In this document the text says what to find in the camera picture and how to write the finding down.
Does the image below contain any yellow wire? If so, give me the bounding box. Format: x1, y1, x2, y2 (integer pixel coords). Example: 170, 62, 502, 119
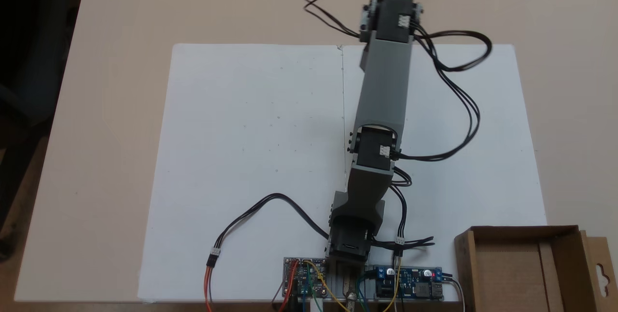
304, 260, 346, 312

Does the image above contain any white paper sheet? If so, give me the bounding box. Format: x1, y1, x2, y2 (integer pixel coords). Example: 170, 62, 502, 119
138, 43, 345, 302
341, 44, 548, 302

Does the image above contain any brown cardboard box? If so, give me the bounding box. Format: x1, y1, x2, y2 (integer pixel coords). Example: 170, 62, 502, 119
454, 225, 618, 312

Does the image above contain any black wrist motor cable loop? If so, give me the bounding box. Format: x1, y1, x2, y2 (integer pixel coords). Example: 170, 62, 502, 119
393, 22, 493, 162

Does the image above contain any black cable with white connector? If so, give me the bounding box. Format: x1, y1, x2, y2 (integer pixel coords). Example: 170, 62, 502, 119
211, 193, 334, 257

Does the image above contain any grey circuit board with wires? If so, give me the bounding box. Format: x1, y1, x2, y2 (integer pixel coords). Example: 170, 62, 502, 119
283, 257, 335, 298

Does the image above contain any black gripper motor cable loop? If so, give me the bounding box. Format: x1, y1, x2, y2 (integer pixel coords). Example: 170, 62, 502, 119
301, 0, 383, 38

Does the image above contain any black elbow motor cable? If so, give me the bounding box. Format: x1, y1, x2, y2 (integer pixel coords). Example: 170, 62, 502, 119
371, 166, 435, 260

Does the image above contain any thin white cable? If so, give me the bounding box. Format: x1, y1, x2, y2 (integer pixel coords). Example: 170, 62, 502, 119
443, 276, 467, 312

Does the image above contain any blue power converter board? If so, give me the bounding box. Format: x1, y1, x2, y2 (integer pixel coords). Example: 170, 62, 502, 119
375, 266, 445, 301

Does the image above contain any orange and red wire bundle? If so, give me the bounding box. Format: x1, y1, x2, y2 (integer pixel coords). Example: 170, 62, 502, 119
204, 254, 216, 312

